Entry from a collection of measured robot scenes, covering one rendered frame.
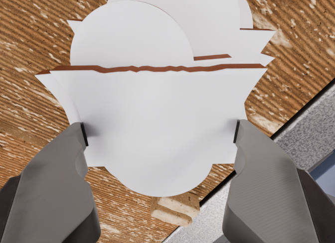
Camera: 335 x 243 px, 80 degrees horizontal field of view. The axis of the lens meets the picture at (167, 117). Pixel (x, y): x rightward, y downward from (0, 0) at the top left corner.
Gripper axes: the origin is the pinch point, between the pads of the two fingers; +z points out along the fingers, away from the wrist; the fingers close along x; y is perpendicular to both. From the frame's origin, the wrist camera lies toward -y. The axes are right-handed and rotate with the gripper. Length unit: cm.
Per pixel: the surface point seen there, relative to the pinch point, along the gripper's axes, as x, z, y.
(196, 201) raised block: 4.4, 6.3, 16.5
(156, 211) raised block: -0.9, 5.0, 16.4
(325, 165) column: 29.3, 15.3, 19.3
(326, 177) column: 29.5, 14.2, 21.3
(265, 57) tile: 7.9, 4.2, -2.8
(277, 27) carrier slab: 10.2, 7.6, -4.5
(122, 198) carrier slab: -5.6, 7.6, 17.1
